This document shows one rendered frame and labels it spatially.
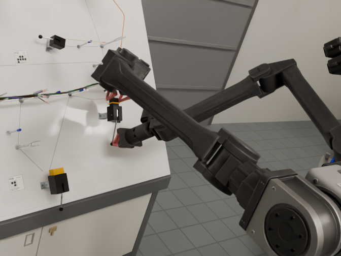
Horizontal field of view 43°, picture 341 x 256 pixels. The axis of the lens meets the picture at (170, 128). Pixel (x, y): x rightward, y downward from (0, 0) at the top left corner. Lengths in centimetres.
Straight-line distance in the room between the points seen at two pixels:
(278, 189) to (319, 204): 7
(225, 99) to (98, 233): 82
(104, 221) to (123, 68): 100
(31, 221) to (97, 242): 47
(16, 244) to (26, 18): 78
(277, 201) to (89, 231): 119
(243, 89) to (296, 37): 382
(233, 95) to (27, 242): 89
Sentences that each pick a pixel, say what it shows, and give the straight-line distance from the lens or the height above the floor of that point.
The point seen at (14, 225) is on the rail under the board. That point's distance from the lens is 150.
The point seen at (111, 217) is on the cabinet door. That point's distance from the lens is 187.
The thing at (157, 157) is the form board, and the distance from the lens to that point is 187.
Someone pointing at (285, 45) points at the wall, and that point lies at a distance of 515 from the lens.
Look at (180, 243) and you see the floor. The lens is 299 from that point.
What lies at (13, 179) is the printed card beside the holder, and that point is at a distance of 149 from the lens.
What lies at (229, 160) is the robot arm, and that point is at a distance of 84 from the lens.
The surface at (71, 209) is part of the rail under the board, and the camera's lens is 161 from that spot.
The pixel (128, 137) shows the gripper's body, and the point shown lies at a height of 113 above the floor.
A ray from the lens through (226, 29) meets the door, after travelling 431.
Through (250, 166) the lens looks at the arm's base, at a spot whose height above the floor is 148.
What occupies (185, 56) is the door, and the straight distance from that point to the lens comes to 411.
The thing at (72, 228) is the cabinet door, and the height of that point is 70.
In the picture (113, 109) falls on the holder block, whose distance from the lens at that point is 162.
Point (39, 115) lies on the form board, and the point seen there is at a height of 112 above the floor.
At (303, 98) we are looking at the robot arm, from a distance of 137.
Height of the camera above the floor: 183
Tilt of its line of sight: 24 degrees down
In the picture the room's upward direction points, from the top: 19 degrees clockwise
